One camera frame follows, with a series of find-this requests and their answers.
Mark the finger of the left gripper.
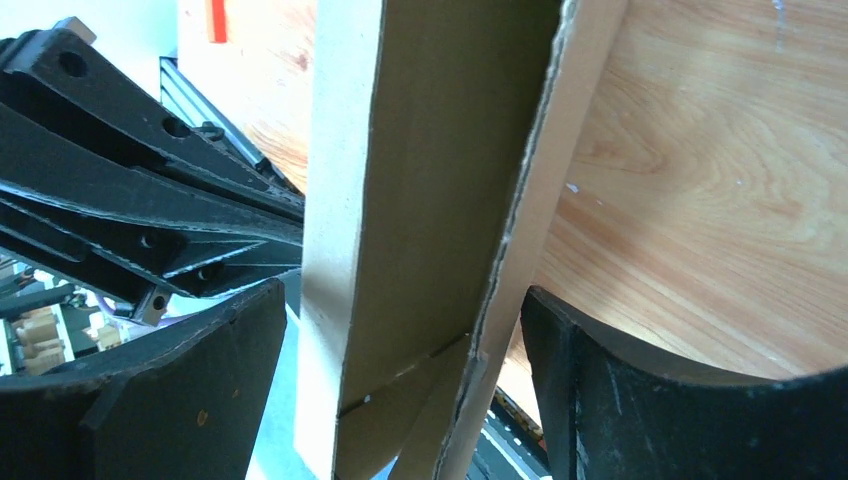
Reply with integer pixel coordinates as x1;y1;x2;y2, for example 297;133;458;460
1;178;304;304
1;29;304;222

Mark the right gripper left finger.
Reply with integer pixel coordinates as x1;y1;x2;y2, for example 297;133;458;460
1;279;287;479

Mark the small orange block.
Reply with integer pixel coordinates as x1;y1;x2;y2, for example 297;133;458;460
204;0;227;44

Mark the aluminium rail frame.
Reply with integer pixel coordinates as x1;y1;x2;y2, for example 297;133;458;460
159;57;304;197

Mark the cardboard box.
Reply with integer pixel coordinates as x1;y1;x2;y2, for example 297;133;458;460
294;1;627;479

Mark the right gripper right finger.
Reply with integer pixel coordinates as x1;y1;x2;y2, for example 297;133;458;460
520;286;847;479

